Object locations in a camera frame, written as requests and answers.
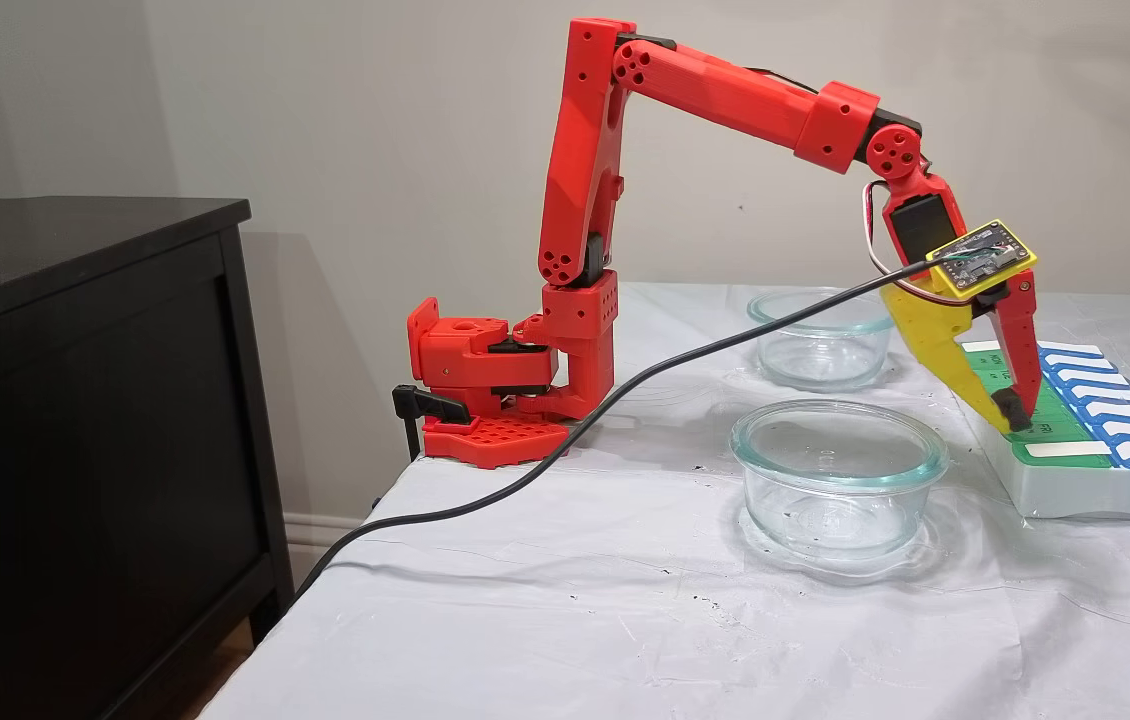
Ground weekly pill organizer box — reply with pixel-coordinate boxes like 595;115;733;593
948;340;1130;526

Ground glass bowl for red balls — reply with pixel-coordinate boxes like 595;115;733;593
747;288;901;391

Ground glass bowl for green balls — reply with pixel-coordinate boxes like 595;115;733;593
730;400;949;561

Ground white tablecloth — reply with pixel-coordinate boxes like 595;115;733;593
200;282;1130;720

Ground black table clamp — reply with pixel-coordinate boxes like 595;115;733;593
393;384;474;463

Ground white baseboard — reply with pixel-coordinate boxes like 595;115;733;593
283;512;366;579

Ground black wooden cabinet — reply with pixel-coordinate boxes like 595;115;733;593
0;197;296;720

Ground black camera board yellow mount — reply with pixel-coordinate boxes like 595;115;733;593
925;219;1039;294

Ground red black white servo wire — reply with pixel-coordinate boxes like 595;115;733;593
862;180;966;306

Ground black camera cable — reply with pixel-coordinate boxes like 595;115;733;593
290;258;936;606

